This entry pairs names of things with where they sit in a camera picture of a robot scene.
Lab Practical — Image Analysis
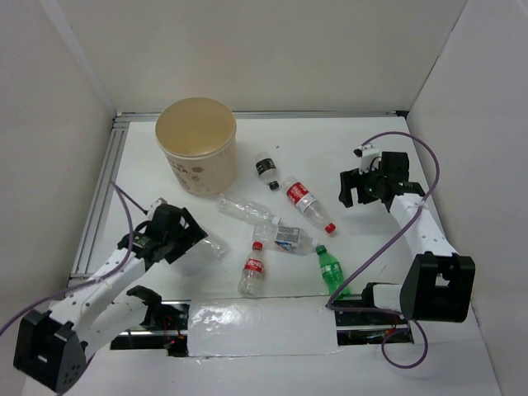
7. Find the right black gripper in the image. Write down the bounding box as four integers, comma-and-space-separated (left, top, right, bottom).
338, 162, 387, 208

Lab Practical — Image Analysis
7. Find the clear bottle without label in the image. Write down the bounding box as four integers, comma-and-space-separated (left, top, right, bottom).
193, 238, 230, 264

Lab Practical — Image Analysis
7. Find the large red label bottle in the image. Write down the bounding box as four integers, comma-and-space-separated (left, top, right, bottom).
281, 177, 337, 235

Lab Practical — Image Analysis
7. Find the small red label cola bottle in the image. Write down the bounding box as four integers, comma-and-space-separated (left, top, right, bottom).
238, 241, 265, 298

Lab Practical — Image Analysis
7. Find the clear bottle white blue label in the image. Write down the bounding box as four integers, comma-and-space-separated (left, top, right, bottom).
252, 223, 318, 255

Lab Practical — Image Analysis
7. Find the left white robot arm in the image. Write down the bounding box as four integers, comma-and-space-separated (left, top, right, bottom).
13, 203, 208, 394

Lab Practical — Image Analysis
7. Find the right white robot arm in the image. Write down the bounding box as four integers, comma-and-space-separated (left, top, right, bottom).
339, 144, 475, 323

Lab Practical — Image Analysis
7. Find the beige round paper bin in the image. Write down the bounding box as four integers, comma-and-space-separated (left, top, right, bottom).
155, 97, 238, 196

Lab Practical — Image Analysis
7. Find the clear crushed bottle white cap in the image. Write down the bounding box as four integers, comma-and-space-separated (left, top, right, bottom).
217, 194, 281, 226

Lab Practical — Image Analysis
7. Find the small bottle black label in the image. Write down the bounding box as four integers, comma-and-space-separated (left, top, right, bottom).
255, 152, 280, 191

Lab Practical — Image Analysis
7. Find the green plastic bottle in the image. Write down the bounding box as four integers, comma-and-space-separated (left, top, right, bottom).
316, 245, 345, 295

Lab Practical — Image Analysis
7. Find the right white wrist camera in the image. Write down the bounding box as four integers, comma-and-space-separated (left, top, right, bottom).
353, 143, 381, 174

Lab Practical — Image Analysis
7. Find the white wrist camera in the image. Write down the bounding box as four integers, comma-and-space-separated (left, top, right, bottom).
147, 198, 167, 217
353, 143, 381, 174

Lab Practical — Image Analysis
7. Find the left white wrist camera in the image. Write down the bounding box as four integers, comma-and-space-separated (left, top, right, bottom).
147, 198, 167, 217

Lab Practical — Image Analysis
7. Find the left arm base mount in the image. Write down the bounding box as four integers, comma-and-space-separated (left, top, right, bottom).
110, 300, 191, 357

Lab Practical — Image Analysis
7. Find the aluminium frame rail left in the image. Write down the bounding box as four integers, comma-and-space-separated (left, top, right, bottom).
67, 115, 130, 286

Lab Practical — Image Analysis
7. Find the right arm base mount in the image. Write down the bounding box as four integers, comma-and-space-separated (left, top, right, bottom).
334, 310, 413, 347

